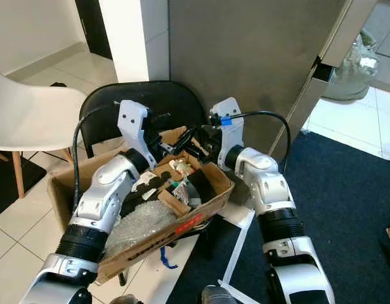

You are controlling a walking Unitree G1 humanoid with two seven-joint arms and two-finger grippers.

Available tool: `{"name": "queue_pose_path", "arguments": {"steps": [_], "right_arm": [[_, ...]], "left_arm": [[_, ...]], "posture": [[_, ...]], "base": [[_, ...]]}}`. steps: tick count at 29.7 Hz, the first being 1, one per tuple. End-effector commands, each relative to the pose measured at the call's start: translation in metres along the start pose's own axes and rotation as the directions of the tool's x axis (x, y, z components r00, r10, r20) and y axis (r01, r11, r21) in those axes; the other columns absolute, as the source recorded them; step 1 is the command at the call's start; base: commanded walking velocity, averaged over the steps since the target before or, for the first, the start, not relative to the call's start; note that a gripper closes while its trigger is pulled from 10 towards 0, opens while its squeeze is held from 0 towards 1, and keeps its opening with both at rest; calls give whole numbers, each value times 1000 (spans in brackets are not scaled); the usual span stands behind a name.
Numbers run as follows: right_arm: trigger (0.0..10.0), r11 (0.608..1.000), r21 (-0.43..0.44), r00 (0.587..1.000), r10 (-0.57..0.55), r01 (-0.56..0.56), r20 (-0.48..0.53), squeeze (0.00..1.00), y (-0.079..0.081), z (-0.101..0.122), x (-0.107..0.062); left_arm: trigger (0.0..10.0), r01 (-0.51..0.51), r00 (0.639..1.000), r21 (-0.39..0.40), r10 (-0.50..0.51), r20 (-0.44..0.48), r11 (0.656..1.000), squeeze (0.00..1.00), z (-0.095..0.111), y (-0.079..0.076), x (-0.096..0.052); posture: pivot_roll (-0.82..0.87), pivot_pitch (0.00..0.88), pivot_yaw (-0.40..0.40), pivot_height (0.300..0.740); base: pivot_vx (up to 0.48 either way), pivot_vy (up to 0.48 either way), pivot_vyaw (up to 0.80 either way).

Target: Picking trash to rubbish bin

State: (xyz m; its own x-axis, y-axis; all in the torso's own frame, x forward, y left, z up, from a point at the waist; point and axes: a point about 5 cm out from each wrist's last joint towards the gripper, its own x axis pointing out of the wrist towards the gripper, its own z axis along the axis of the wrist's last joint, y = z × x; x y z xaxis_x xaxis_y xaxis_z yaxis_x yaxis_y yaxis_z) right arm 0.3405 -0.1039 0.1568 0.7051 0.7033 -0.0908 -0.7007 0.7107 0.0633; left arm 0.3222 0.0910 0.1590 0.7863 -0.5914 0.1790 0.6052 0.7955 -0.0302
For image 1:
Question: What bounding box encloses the large grey board panel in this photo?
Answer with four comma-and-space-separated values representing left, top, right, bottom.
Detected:
168, 0, 379, 210

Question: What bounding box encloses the clear plastic bag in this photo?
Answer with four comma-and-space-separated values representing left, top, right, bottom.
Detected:
322, 32, 379, 102

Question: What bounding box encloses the grey robot right foot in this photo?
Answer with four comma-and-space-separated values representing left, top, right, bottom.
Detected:
200, 285, 240, 304

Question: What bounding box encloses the light grey left wrist camera mount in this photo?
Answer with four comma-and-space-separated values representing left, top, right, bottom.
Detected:
117, 99, 154, 170

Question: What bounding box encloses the white floor strip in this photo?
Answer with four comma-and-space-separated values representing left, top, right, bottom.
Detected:
220, 203, 256, 286

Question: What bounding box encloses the grey robot left foot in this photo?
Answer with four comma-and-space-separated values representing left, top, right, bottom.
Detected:
109, 294, 145, 304

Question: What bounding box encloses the clear bubble wrap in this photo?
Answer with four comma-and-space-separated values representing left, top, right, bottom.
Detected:
101, 199, 179, 260

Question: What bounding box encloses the brown cardboard rubbish piece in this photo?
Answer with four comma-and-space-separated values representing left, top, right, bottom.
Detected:
157, 189, 192, 217

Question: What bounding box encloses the brown cardboard rubbish box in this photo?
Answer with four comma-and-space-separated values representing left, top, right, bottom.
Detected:
47, 125, 235, 286

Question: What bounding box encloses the black rug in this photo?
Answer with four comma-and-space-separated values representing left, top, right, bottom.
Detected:
0, 149, 34, 216

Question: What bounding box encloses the grey robot foot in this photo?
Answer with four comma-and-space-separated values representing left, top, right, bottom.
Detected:
109, 294, 145, 304
200, 285, 240, 304

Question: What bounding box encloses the blue tape scrap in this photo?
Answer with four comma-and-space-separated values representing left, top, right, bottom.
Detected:
160, 247, 179, 270

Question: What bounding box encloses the black plastic chair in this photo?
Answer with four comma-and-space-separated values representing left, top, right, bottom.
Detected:
79, 80, 211, 159

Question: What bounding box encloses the light grey right wrist camera mount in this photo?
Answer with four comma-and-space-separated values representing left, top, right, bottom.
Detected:
211, 97, 243, 153

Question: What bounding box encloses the green plastic wrapper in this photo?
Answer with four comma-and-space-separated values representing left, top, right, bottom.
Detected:
166, 158, 195, 187

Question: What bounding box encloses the black flat rubbish piece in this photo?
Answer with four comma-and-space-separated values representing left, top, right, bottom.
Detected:
185, 168, 219, 205

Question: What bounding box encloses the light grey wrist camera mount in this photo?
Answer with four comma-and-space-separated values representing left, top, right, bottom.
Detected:
117, 99, 154, 170
211, 97, 243, 153

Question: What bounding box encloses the white shell chair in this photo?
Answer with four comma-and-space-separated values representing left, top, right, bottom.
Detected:
0, 68, 89, 216

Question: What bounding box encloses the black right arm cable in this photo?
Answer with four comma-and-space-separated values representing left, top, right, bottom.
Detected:
211, 111, 292, 175

